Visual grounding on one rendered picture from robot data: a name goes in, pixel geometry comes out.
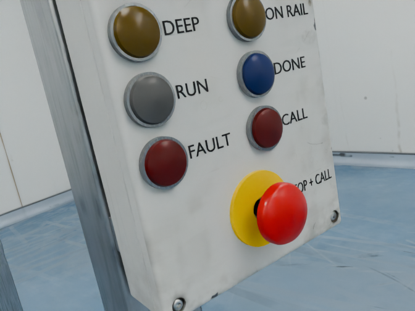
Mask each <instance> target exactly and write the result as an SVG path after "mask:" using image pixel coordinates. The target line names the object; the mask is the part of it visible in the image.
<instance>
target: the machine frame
mask: <svg viewBox="0 0 415 311"><path fill-rule="evenodd" d="M20 3H21V6H22V10H23V15H24V17H25V22H26V24H27V29H28V33H29V36H30V40H31V44H32V47H33V51H34V54H35V58H36V62H37V65H38V69H39V72H40V76H41V81H42V83H43V88H44V92H45V95H46V99H47V102H48V106H49V109H50V113H51V117H52V121H53V124H54V128H55V131H56V135H57V139H58V142H59V146H60V149H61V153H62V157H63V160H64V164H65V168H66V171H67V175H68V178H69V182H70V187H71V189H72V194H73V198H74V201H75V205H76V208H77V212H78V216H79V219H80V223H81V226H82V230H83V234H84V237H85V241H86V245H87V248H88V252H89V255H90V259H91V263H92V266H93V270H94V274H95V277H96V281H97V284H98V288H99V293H100V295H101V299H102V302H103V306H104V311H150V309H148V308H147V307H146V306H144V305H143V304H142V303H141V302H139V301H138V300H136V299H135V298H134V297H133V296H132V295H131V294H130V289H129V286H128V281H127V277H126V274H125V269H124V265H123V262H122V258H121V254H120V252H119V251H118V250H117V249H116V246H115V241H114V237H113V234H112V229H111V225H110V222H109V217H110V216H111V215H110V211H109V207H108V204H107V199H106V195H105V192H104V188H103V183H102V180H101V175H100V172H99V168H98V164H97V161H96V156H95V153H94V149H93V144H92V141H91V137H90V132H89V129H88V125H87V122H86V117H85V113H84V110H83V106H82V101H81V98H80V93H79V90H78V86H77V82H76V79H75V74H74V71H73V67H72V62H71V60H70V55H69V50H68V47H67V43H66V40H65V35H64V31H63V28H62V24H61V19H60V16H59V11H58V8H57V4H56V0H20ZM0 311H23V308H22V305H21V302H20V299H19V295H18V293H17V290H16V287H15V283H14V280H13V277H12V274H11V271H10V268H9V264H8V263H7V260H6V257H5V254H4V249H3V246H2V243H1V239H0Z"/></svg>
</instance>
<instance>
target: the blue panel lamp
mask: <svg viewBox="0 0 415 311"><path fill-rule="evenodd" d="M243 81H244V83H245V86H246V87H247V89H248V90H249V91H250V92H251V93H253V94H255V95H262V94H264V93H266V92H267V91H268V90H269V89H270V88H271V86H272V84H273V82H274V67H273V65H272V62H271V61H270V59H269V58H268V57H267V56H265V55H264V54H261V53H253V54H251V55H250V56H248V58H247V59H246V60H245V63H244V65H243Z"/></svg>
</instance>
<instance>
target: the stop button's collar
mask: <svg viewBox="0 0 415 311"><path fill-rule="evenodd" d="M327 171H328V176H329V169H327ZM324 173H325V171H324ZM318 175H319V174H317V175H316V178H317V176H318ZM322 177H323V178H322ZM330 178H331V177H328V178H327V179H326V174H325V178H324V176H323V174H322V172H321V180H320V182H317V180H316V183H317V184H320V183H321V182H322V179H324V181H326V180H328V179H330ZM278 182H283V180H282V179H281V177H279V176H278V175H277V174H276V173H274V172H272V171H268V170H256V171H254V172H251V173H249V174H248V175H246V176H245V177H244V178H243V179H242V180H241V181H240V182H239V184H238V186H237V187H236V189H235V191H234V194H233V196H232V200H231V203H230V223H231V226H232V229H233V231H234V233H235V235H236V236H237V238H238V239H239V240H240V241H241V242H243V243H245V244H247V245H249V246H253V247H261V246H265V245H267V244H269V243H270V242H268V241H266V240H265V239H264V238H263V237H262V235H261V234H260V232H259V229H258V223H257V218H256V217H255V216H254V205H255V203H256V201H257V200H258V199H259V198H260V197H262V195H263V194H264V193H265V191H266V190H267V189H268V188H269V187H270V186H272V185H273V184H275V183H278Z"/></svg>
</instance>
